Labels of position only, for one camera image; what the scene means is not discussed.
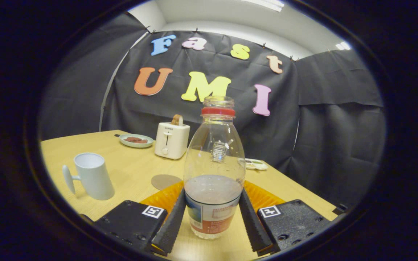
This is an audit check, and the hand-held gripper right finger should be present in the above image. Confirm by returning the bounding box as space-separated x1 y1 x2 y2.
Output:
239 181 340 256

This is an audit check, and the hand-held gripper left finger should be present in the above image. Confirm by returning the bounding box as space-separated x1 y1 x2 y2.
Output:
80 181 187 256

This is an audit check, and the round brown coaster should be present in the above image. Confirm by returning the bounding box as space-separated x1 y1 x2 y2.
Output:
151 174 183 191

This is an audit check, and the clear plastic juice bottle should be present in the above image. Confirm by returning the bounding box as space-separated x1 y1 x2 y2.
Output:
183 96 246 240

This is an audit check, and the white cup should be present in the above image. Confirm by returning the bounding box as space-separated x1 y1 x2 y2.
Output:
62 153 115 201

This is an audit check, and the white divided spice dish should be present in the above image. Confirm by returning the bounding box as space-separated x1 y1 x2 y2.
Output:
245 158 268 171

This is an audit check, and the wooden table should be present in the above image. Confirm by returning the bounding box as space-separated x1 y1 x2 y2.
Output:
40 130 338 261

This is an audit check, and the white toaster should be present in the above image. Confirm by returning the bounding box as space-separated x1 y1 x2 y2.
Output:
155 122 190 160

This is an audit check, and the pale green plate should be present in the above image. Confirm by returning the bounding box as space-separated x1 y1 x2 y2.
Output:
119 134 154 148

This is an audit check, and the long ceiling light panel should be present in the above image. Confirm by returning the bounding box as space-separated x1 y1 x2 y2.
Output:
245 0 285 12

